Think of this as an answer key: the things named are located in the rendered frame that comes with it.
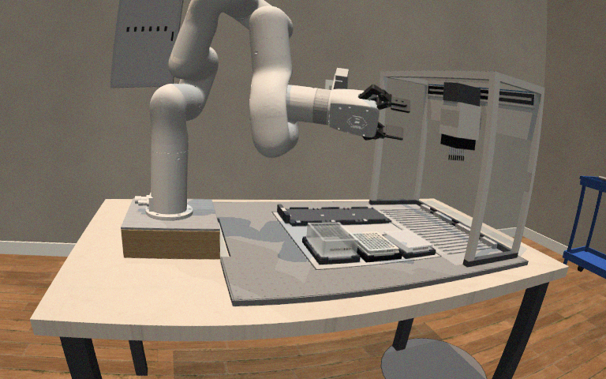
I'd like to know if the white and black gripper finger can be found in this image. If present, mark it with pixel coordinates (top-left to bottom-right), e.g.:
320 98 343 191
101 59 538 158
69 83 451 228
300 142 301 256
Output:
358 84 410 113
363 122 403 140

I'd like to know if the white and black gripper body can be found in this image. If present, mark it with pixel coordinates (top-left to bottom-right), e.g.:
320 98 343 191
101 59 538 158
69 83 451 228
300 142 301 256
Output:
327 89 380 137

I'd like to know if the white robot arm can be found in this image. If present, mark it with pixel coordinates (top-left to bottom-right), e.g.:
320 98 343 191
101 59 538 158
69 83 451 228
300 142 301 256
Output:
135 0 349 220

